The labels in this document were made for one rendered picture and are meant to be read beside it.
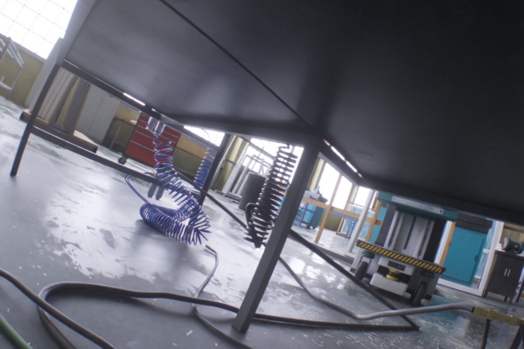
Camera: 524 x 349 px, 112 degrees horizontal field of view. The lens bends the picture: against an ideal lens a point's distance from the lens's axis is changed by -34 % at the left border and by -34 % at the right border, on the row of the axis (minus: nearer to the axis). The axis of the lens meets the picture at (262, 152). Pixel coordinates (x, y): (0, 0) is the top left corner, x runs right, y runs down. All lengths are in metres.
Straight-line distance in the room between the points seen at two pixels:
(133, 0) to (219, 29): 0.15
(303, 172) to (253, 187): 4.74
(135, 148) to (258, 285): 3.56
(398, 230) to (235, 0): 2.11
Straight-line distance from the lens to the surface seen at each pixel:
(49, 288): 0.62
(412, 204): 2.08
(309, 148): 0.70
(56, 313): 0.52
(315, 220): 9.74
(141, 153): 4.09
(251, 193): 5.41
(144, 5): 0.46
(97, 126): 7.48
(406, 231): 2.30
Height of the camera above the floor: 0.36
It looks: 9 degrees up
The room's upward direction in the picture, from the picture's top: 22 degrees clockwise
